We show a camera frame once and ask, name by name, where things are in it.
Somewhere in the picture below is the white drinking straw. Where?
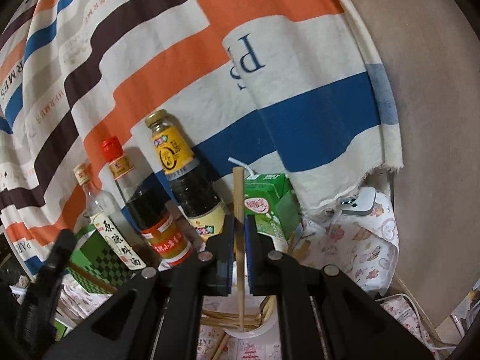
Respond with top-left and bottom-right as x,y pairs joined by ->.
228,156 -> 256,179

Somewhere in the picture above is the white electronic device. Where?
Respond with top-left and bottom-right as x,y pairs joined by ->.
339,187 -> 378,218

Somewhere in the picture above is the white plastic cup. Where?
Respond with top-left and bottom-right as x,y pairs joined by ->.
202,295 -> 281,341

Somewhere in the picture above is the dark sauce bottle red cap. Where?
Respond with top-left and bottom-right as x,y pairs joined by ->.
100,136 -> 194,269

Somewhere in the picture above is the wooden chopstick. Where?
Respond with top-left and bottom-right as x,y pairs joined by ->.
67,261 -> 119,294
232,166 -> 248,333
211,332 -> 230,360
205,335 -> 224,360
285,229 -> 313,260

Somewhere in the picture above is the dark sauce bottle yellow label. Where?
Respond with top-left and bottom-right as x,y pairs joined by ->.
145,109 -> 230,243

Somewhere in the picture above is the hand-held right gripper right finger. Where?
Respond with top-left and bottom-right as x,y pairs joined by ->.
245,215 -> 436,360

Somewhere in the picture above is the printed tablecloth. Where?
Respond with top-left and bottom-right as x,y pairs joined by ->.
56,190 -> 433,360

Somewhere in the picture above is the striped cloth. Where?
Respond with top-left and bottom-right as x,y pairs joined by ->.
0,0 -> 405,279

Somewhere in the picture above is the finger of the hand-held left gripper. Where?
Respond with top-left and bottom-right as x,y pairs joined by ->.
42,228 -> 78,284

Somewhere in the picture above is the green checkered box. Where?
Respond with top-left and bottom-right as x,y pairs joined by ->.
69,224 -> 136,295

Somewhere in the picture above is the bundle of wooden chopsticks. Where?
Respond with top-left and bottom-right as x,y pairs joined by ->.
201,295 -> 278,331

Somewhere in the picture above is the white cable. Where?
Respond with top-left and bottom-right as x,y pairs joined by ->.
374,295 -> 456,350

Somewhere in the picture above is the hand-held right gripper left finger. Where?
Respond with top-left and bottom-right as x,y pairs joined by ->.
44,215 -> 238,360

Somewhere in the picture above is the green drink carton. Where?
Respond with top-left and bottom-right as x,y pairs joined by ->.
243,172 -> 304,242

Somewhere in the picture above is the clear bottle white label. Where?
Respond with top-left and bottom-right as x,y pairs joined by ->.
73,163 -> 147,271

